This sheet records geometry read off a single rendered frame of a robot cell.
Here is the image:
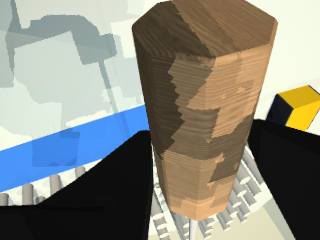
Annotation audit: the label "yellow rectangular block with black ends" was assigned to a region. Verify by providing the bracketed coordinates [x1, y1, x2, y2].
[265, 85, 320, 131]

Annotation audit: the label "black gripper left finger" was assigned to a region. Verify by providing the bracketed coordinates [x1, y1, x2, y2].
[0, 129, 155, 240]

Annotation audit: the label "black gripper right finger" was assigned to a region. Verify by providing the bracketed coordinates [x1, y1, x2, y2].
[247, 119, 320, 240]

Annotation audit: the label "blue flat strip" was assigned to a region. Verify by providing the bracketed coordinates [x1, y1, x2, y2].
[0, 104, 149, 192]

